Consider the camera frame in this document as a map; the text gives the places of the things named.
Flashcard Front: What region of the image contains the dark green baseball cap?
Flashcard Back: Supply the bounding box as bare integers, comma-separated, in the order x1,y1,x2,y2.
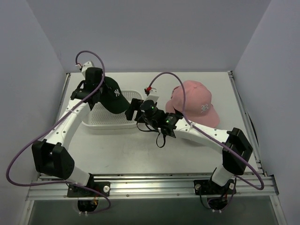
99,76,130,114

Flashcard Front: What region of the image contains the plain pink baseball cap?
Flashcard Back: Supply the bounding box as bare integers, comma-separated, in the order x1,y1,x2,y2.
165,86,183,113

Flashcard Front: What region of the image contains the pink cap with white logo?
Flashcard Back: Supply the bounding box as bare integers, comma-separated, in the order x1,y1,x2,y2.
171,80,221,128

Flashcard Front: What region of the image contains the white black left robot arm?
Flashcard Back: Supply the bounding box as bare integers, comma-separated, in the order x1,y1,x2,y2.
31,67,104,196

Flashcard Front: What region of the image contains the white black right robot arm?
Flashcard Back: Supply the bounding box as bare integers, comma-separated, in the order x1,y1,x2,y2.
125,98,253,194

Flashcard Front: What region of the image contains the white perforated plastic basket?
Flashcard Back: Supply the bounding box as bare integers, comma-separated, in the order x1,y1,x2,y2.
82,103,136,130

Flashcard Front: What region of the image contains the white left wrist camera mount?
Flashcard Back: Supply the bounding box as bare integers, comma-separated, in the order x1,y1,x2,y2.
75,61,94,75

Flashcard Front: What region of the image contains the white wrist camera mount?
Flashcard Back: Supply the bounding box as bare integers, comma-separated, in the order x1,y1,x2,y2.
144,87,159,103
75,61,94,75

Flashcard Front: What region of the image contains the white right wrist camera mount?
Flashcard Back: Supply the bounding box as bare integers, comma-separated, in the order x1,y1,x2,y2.
144,87,159,103

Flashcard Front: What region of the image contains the aluminium mounting rail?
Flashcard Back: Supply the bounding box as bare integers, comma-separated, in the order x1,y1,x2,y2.
26,173,279,201

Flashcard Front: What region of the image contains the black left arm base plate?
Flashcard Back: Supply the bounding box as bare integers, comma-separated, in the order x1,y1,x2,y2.
67,180,111,198

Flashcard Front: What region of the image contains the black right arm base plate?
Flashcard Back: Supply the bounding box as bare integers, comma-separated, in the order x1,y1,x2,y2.
194,179,236,195

